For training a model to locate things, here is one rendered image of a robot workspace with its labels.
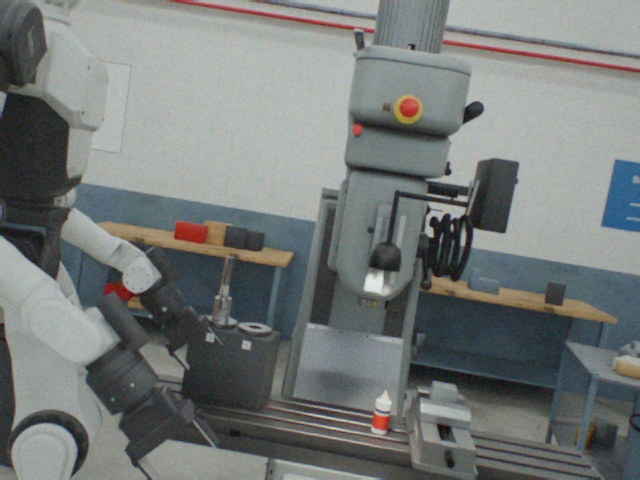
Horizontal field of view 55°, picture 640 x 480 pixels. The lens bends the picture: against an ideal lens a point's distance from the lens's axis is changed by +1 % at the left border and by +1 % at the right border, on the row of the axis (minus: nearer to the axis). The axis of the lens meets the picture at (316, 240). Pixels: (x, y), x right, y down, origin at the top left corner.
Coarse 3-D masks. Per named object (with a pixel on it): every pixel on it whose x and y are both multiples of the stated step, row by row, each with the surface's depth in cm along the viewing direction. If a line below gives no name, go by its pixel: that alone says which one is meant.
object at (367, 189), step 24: (360, 168) 148; (360, 192) 146; (384, 192) 145; (360, 216) 146; (408, 216) 146; (360, 240) 147; (408, 240) 147; (336, 264) 151; (360, 264) 147; (408, 264) 148; (360, 288) 148; (384, 288) 147
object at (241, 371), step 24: (240, 336) 157; (264, 336) 160; (192, 360) 160; (216, 360) 159; (240, 360) 158; (264, 360) 156; (192, 384) 161; (216, 384) 159; (240, 384) 158; (264, 384) 159
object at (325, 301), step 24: (336, 192) 200; (312, 240) 204; (312, 264) 197; (312, 288) 195; (336, 288) 195; (408, 288) 193; (312, 312) 195; (336, 312) 195; (360, 312) 195; (384, 312) 194; (408, 312) 194; (408, 336) 197; (288, 360) 204; (408, 360) 202; (288, 384) 201
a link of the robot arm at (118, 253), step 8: (112, 240) 139; (120, 240) 142; (104, 248) 137; (112, 248) 138; (120, 248) 143; (128, 248) 144; (136, 248) 146; (96, 256) 138; (104, 256) 138; (112, 256) 143; (120, 256) 144; (128, 256) 145; (136, 256) 146; (144, 256) 146; (112, 264) 144; (120, 264) 145; (128, 264) 146
